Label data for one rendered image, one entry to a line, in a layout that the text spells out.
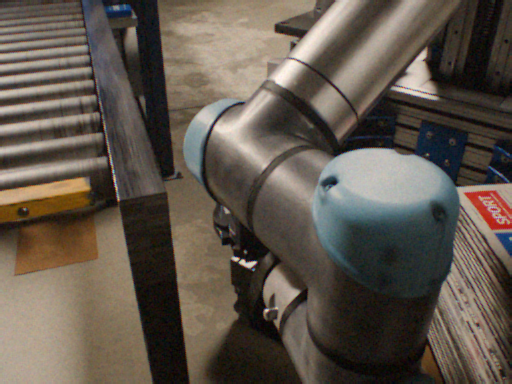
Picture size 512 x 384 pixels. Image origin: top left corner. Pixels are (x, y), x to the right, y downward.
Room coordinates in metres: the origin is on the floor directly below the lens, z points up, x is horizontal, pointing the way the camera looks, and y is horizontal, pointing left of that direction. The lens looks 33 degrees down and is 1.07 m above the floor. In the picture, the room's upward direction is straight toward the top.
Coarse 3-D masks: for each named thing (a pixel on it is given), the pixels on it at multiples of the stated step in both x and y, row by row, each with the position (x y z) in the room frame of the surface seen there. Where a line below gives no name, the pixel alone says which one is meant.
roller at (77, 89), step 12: (60, 84) 0.72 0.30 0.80; (72, 84) 0.72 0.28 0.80; (84, 84) 0.72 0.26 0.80; (0, 96) 0.68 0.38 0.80; (12, 96) 0.68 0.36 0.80; (24, 96) 0.68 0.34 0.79; (36, 96) 0.69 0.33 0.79; (48, 96) 0.69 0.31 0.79; (60, 96) 0.70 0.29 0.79; (72, 96) 0.70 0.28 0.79; (84, 96) 0.70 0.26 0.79
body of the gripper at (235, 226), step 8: (232, 216) 0.39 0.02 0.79; (232, 224) 0.39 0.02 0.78; (240, 224) 0.35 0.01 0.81; (232, 232) 0.38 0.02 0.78; (240, 232) 0.35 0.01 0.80; (248, 232) 0.36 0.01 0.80; (240, 240) 0.35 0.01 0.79; (248, 240) 0.36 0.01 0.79; (256, 240) 0.36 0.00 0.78; (232, 248) 0.38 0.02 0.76; (240, 248) 0.35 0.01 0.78; (248, 248) 0.36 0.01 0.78; (256, 248) 0.36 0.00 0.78; (264, 248) 0.34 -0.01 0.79; (240, 256) 0.36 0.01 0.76; (248, 256) 0.36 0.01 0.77; (256, 256) 0.36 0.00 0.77; (272, 256) 0.30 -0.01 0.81; (264, 264) 0.30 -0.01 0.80; (272, 264) 0.30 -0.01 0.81; (264, 272) 0.30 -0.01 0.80; (264, 280) 0.30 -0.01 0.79
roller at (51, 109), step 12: (96, 96) 0.67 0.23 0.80; (0, 108) 0.63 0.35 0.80; (12, 108) 0.63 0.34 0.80; (24, 108) 0.63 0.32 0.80; (36, 108) 0.63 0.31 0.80; (48, 108) 0.64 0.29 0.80; (60, 108) 0.64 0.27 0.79; (72, 108) 0.64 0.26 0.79; (84, 108) 0.65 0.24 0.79; (96, 108) 0.65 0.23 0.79; (0, 120) 0.61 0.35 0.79; (12, 120) 0.61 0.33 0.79; (24, 120) 0.62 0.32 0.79; (36, 120) 0.62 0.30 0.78
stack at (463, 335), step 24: (480, 192) 0.38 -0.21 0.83; (504, 192) 0.38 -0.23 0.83; (480, 216) 0.34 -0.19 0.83; (504, 216) 0.34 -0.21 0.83; (456, 240) 0.36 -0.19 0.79; (480, 240) 0.31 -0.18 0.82; (504, 240) 0.30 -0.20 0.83; (456, 264) 0.34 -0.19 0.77; (480, 264) 0.30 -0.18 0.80; (504, 264) 0.28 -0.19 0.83; (456, 288) 0.33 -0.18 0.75; (480, 288) 0.30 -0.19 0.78; (504, 288) 0.26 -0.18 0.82; (456, 312) 0.31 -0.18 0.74; (480, 312) 0.28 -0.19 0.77; (504, 312) 0.26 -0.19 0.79; (432, 336) 0.35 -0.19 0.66; (456, 336) 0.31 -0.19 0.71; (480, 336) 0.27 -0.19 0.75; (504, 336) 0.25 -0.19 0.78; (456, 360) 0.30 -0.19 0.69; (480, 360) 0.26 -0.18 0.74; (504, 360) 0.23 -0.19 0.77
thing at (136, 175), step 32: (96, 0) 1.30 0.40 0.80; (96, 32) 1.01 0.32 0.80; (96, 64) 0.81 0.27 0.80; (128, 96) 0.67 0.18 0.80; (128, 128) 0.56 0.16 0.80; (128, 160) 0.48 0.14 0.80; (128, 192) 0.42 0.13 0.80; (160, 192) 0.42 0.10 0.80; (128, 224) 0.40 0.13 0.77; (160, 224) 0.41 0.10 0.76; (128, 256) 0.40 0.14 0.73; (160, 256) 0.41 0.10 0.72
